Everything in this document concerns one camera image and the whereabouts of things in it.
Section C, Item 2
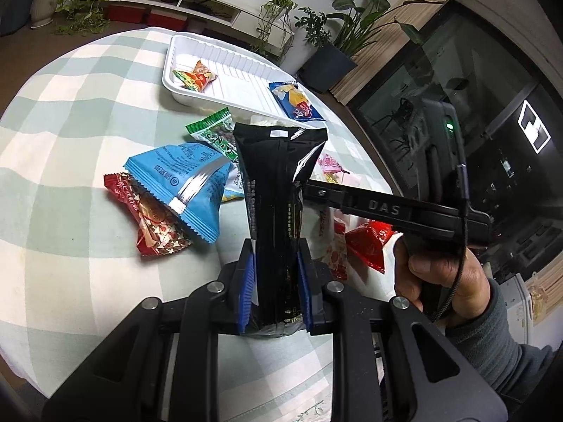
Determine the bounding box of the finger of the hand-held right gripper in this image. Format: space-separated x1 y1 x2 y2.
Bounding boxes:
303 182 467 235

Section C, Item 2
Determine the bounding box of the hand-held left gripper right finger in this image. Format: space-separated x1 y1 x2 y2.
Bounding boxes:
297 239 520 422

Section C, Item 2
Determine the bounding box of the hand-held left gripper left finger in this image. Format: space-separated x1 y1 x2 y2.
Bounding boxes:
42 239 258 422

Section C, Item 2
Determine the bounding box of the red snack packet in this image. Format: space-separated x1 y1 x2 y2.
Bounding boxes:
344 220 398 274

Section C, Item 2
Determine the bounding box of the white red print packet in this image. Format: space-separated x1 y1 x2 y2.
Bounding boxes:
303 204 353 283

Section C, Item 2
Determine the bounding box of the pink snack packet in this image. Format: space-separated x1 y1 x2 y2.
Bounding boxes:
317 153 362 187

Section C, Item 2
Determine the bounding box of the black snack packet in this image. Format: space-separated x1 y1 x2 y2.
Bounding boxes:
232 122 330 339

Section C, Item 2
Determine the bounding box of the gold snack packet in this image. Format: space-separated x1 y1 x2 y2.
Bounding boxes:
220 160 245 203

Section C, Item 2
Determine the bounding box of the red star print packet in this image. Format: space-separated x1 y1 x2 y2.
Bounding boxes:
103 171 194 257

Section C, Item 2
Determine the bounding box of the light blue snack packet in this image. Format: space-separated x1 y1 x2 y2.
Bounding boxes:
123 143 235 244

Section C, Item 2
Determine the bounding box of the pale long snack packet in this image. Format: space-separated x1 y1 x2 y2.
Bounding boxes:
248 113 304 132

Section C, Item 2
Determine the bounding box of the green snack packet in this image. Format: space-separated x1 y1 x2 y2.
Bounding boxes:
185 107 240 162

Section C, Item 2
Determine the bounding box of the white plastic tray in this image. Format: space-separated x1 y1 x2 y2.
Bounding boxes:
161 34 328 130

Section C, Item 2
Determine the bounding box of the person's right forearm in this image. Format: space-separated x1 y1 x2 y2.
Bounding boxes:
440 275 556 405

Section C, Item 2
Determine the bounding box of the person's right hand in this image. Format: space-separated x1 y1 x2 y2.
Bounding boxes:
393 239 490 328

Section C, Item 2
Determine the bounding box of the glass sliding door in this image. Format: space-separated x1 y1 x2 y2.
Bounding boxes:
347 0 563 282

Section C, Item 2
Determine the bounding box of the beige curtain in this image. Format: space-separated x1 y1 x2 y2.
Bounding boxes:
328 0 458 106

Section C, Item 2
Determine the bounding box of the blue chips picture packet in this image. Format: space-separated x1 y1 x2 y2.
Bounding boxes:
268 80 327 122

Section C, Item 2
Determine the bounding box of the dark blue plant pot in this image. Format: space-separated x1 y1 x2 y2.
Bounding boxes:
297 44 358 94

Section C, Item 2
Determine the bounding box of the large-leaf potted plant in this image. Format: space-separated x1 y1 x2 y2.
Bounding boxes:
332 0 425 56

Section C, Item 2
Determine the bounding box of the small-leaf potted plant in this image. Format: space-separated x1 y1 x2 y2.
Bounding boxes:
299 6 333 49

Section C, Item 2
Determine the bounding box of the green pizza print packet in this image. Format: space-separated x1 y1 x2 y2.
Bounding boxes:
171 69 207 94

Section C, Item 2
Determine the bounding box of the orange snack packet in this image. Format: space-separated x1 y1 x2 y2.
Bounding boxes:
192 59 219 93

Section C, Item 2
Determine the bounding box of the trailing plant on stand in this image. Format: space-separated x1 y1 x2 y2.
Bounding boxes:
251 0 297 60

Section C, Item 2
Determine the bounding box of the black set-top box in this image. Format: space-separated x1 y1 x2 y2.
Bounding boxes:
185 0 229 14

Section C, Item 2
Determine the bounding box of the red storage box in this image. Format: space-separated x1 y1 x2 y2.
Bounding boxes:
146 9 189 29
107 4 146 25

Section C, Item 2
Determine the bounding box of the trailing pothos plant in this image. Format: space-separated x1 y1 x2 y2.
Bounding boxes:
53 0 115 36

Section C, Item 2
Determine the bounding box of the black braided cable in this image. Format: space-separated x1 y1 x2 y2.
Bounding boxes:
433 162 469 322

